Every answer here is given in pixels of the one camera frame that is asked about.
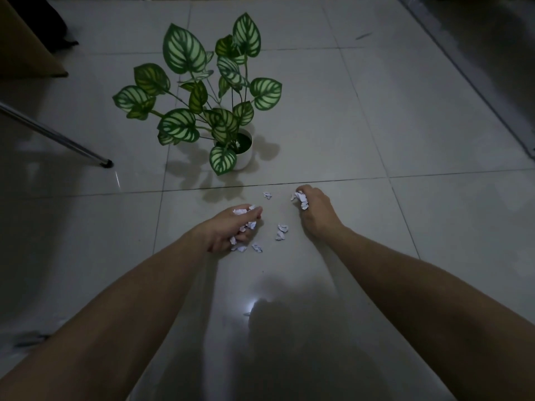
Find person's left hand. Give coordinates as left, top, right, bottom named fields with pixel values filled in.
left=200, top=204, right=264, bottom=253

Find person's right hand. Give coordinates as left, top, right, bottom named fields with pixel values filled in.
left=292, top=184, right=345, bottom=241

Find person's left forearm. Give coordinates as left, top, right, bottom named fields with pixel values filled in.
left=0, top=228, right=212, bottom=401

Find person's right forearm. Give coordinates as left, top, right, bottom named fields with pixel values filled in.
left=322, top=225, right=535, bottom=401

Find scattered white paper scraps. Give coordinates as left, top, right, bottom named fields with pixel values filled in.
left=237, top=191, right=290, bottom=254

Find white plant pot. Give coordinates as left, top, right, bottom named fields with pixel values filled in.
left=212, top=128, right=255, bottom=171

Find green variegated artificial plant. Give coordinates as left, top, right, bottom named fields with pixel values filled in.
left=112, top=12, right=283, bottom=177

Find grey door threshold strip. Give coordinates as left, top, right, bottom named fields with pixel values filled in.
left=396, top=0, right=535, bottom=160

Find silver metal furniture leg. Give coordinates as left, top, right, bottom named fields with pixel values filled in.
left=0, top=101, right=114, bottom=169

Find black bag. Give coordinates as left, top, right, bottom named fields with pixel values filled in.
left=33, top=0, right=79, bottom=53

